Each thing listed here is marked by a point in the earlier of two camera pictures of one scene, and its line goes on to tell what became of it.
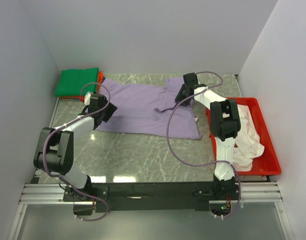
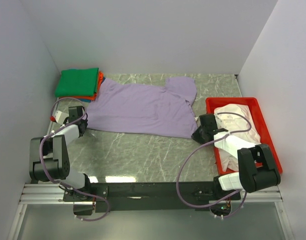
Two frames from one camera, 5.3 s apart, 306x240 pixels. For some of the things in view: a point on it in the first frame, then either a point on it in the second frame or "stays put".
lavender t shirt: (144, 111) stays put
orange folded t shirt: (100, 77) stays put
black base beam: (151, 196) stays put
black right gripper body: (182, 94) to (198, 135)
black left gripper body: (108, 112) to (84, 121)
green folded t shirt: (70, 82) stays put
